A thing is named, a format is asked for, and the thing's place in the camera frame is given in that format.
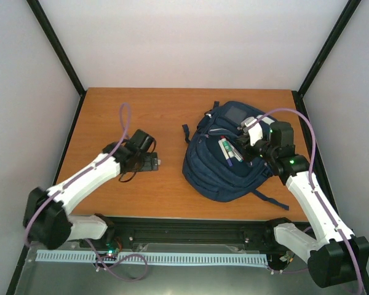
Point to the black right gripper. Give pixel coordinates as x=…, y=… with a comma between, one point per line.
x=243, y=141

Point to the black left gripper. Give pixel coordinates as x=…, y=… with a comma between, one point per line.
x=149, y=166

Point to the teal cap white marker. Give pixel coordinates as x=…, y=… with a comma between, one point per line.
x=237, y=155

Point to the green cap white marker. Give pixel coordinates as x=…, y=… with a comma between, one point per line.
x=227, y=148

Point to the navy blue backpack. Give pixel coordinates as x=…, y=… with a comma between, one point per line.
x=205, y=167

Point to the purple cap white marker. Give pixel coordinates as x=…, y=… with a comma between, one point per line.
x=227, y=157

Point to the red cap white marker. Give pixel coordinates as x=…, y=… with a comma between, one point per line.
x=226, y=140

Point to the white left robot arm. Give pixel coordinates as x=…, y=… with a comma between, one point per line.
x=48, y=215

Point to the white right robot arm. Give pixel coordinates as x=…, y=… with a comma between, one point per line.
x=334, y=255

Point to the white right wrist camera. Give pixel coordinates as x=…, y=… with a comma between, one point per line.
x=253, y=129

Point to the black aluminium frame rail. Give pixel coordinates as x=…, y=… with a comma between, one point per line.
x=131, y=233

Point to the light blue cable duct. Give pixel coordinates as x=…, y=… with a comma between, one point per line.
x=155, y=259

